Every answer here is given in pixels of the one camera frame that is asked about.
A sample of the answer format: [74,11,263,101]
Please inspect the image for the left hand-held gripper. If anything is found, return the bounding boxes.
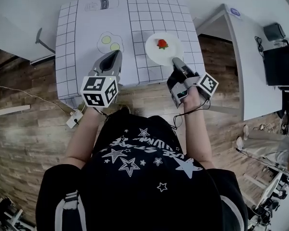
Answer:
[80,51,123,108]

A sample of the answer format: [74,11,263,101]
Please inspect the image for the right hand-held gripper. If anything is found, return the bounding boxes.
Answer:
[167,57,219,109]

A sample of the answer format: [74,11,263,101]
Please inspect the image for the white round plate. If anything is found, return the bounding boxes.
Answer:
[145,32,184,66]

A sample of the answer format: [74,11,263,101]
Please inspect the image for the red strawberry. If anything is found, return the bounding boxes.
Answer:
[157,38,170,50]

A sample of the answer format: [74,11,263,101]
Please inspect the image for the person's left forearm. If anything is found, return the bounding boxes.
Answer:
[65,106,100,170]

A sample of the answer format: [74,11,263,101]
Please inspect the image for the person's right forearm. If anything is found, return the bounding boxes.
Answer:
[183,88,214,170]

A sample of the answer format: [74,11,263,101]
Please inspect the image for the white grid table mat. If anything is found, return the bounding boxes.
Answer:
[54,0,207,101]

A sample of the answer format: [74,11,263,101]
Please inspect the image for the white power strip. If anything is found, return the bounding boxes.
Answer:
[66,109,84,129]

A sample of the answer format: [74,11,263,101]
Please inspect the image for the long white desk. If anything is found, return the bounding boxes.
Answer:
[196,3,284,121]

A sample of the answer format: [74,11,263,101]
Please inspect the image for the black floor stand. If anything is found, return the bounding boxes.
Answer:
[35,27,56,54]

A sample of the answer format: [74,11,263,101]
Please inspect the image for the small black box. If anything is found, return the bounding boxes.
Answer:
[263,23,287,42]

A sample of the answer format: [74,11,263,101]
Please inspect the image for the black monitor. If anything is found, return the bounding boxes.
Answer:
[263,43,289,87]

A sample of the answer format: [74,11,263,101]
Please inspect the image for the white board strip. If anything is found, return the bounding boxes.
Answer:
[0,104,31,118]

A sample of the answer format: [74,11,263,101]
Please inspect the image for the person's black star shirt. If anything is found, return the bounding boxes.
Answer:
[36,108,249,231]

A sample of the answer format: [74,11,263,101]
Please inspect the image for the grey metal equipment stand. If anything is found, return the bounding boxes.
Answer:
[247,169,289,231]

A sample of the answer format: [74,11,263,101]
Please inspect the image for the black metal equipment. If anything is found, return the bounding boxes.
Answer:
[0,193,24,231]

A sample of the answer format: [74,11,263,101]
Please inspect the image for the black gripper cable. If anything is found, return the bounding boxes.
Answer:
[172,97,210,130]

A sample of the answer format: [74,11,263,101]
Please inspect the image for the black coiled cable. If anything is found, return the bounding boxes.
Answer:
[254,36,264,57]

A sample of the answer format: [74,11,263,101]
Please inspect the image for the white floor cable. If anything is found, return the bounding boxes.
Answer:
[0,82,72,116]

